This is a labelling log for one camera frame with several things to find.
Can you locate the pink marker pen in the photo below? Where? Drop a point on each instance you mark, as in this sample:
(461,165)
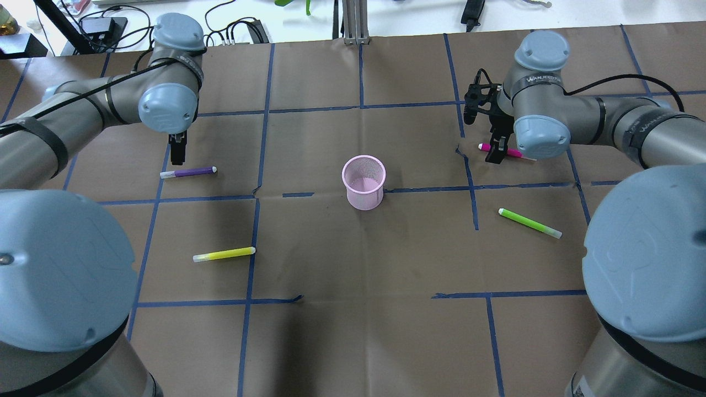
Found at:
(511,152)

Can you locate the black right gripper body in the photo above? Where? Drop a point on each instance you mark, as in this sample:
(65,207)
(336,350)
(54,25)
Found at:
(502,131)

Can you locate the black power adapter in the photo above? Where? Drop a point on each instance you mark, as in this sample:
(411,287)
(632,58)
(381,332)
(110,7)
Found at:
(104,28)

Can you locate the purple marker pen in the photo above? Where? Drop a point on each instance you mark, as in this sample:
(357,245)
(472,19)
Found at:
(183,173)

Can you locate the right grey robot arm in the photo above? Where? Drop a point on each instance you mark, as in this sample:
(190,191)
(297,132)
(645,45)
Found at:
(643,270)

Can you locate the aluminium frame post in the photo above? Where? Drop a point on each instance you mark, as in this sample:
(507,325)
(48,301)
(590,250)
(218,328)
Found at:
(355,22)

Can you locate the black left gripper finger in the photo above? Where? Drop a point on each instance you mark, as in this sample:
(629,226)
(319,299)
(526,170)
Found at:
(177,153)

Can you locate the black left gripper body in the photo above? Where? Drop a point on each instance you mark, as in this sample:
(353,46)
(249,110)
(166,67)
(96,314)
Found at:
(177,148)

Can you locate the pink mesh cup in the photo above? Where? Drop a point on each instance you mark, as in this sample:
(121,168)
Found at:
(363,177)

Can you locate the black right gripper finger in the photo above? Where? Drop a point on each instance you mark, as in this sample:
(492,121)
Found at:
(498,147)

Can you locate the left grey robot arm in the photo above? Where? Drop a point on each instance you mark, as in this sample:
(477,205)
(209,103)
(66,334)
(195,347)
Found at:
(68,282)

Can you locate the green highlighter pen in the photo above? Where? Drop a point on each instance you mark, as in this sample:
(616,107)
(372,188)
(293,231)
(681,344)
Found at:
(529,223)

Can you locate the yellow highlighter pen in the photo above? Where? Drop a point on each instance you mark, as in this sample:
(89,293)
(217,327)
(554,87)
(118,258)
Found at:
(224,254)

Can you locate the black power brick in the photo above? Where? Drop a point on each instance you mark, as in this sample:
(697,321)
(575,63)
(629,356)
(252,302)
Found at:
(471,14)

